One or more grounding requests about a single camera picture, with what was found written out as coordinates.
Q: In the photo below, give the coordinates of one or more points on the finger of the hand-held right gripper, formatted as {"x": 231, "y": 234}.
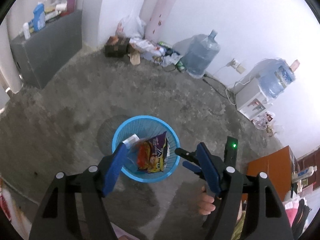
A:
{"x": 185, "y": 153}
{"x": 191, "y": 167}

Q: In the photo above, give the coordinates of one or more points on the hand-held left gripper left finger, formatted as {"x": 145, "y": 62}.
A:
{"x": 113, "y": 172}

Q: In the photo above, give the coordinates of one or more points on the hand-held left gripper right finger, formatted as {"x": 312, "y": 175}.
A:
{"x": 208, "y": 172}

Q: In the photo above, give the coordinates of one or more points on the purple yellow snack bag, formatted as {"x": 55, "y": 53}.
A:
{"x": 152, "y": 155}

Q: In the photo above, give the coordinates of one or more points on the blue plastic basket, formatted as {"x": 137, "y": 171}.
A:
{"x": 140, "y": 125}

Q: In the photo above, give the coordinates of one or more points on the person's right hand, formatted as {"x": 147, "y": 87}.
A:
{"x": 206, "y": 202}

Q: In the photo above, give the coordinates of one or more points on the orange cardboard box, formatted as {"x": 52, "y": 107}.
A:
{"x": 267, "y": 172}

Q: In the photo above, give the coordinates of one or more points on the clear plastic bag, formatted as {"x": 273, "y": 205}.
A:
{"x": 265, "y": 123}

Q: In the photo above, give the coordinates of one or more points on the white water dispenser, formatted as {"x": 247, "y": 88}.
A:
{"x": 247, "y": 97}

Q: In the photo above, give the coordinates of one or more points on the blue labelled water jug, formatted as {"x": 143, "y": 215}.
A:
{"x": 275, "y": 80}

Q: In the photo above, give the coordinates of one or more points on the green can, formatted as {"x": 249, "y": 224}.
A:
{"x": 180, "y": 67}

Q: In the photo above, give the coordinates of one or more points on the crumpled white plastic bags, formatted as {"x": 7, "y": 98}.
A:
{"x": 145, "y": 47}

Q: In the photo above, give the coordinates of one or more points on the dark box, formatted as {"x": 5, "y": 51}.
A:
{"x": 117, "y": 48}

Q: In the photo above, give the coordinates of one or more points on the grey cabinet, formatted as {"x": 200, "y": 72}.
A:
{"x": 45, "y": 52}

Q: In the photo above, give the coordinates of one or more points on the white plastic bag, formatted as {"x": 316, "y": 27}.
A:
{"x": 130, "y": 25}

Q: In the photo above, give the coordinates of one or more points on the pink board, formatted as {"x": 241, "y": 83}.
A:
{"x": 162, "y": 10}

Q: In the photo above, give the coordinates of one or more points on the small white bottle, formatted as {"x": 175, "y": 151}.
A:
{"x": 26, "y": 31}

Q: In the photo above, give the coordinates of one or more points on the blue white bottle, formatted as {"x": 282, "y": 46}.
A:
{"x": 39, "y": 17}

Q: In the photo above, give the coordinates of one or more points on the white cream tube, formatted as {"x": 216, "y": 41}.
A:
{"x": 61, "y": 7}

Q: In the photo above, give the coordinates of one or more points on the purple box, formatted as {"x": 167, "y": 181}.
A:
{"x": 71, "y": 3}

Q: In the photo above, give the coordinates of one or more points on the white wall socket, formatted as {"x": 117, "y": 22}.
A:
{"x": 238, "y": 67}

